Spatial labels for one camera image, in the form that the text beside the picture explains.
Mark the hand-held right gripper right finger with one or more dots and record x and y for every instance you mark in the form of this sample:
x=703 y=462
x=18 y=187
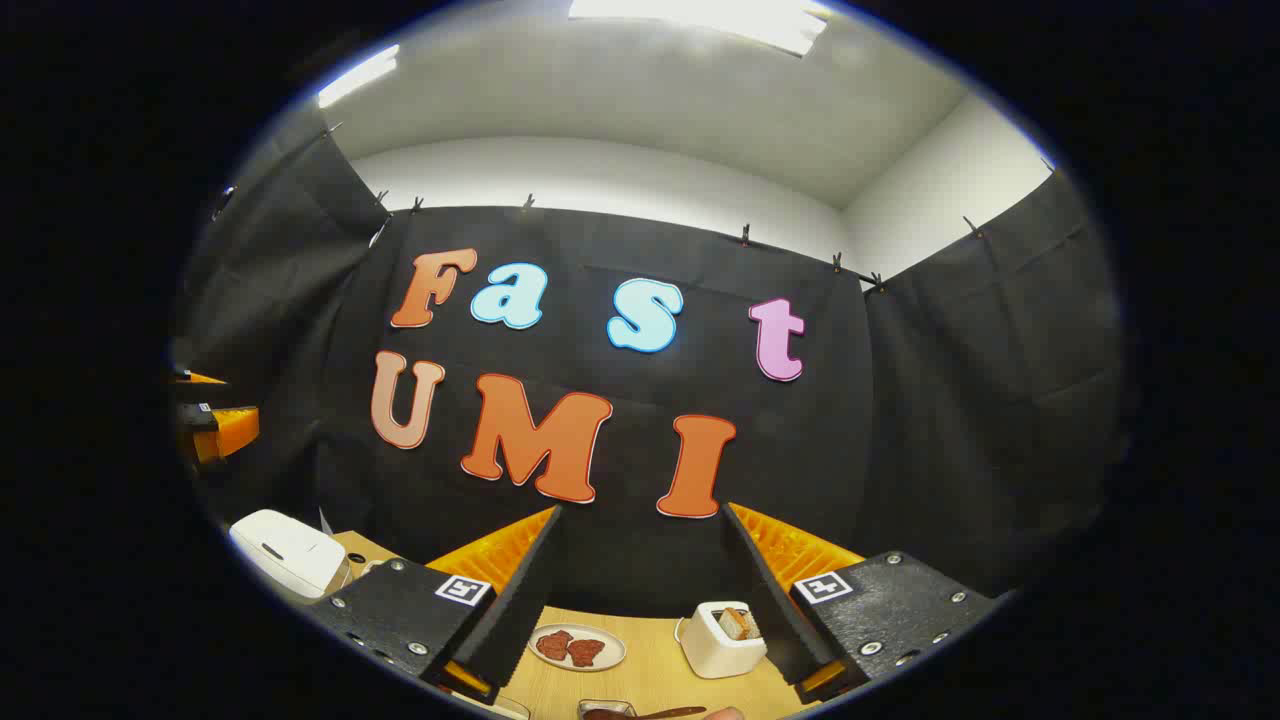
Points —
x=775 y=610

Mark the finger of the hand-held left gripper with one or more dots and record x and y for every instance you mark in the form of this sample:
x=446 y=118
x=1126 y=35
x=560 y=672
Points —
x=232 y=432
x=203 y=378

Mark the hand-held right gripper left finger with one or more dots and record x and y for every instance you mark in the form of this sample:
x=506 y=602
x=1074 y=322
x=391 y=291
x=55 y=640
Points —
x=520 y=600

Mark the white rice cooker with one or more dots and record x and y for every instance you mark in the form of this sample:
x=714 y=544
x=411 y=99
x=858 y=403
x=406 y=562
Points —
x=290 y=555

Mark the brown wooden spoon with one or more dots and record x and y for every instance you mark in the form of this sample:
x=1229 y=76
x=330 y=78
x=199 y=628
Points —
x=660 y=712

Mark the toast bread slice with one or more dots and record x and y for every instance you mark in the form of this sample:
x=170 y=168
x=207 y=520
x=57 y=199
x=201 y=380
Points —
x=735 y=622

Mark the red meat piece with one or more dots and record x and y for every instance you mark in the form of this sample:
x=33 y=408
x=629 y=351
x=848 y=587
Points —
x=553 y=645
x=586 y=652

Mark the white toaster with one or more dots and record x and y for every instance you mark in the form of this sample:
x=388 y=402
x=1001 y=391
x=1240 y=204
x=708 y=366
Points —
x=715 y=655

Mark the white oval plate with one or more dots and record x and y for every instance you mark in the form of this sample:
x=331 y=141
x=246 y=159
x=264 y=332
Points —
x=612 y=648

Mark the ceiling light panel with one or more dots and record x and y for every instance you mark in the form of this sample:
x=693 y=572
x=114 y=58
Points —
x=358 y=76

